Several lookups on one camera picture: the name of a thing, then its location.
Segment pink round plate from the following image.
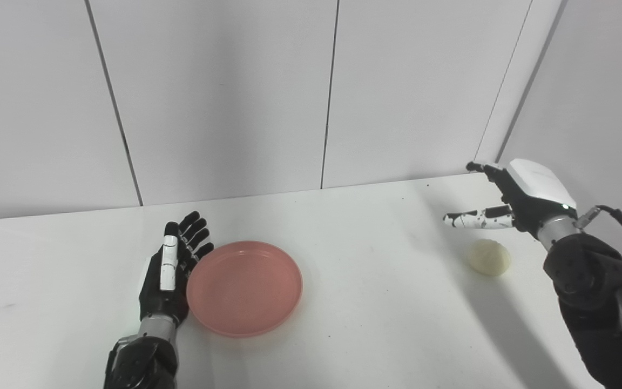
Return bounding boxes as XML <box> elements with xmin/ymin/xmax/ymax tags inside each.
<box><xmin>186</xmin><ymin>241</ymin><xmax>304</xmax><ymax>339</ymax></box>

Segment white steamed bun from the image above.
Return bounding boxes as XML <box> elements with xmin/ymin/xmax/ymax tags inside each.
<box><xmin>467</xmin><ymin>239</ymin><xmax>511</xmax><ymax>277</ymax></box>

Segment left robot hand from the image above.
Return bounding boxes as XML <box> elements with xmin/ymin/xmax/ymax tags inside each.
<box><xmin>138</xmin><ymin>211</ymin><xmax>215</xmax><ymax>325</ymax></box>

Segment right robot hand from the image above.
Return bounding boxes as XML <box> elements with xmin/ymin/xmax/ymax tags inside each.
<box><xmin>443</xmin><ymin>158</ymin><xmax>578</xmax><ymax>238</ymax></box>

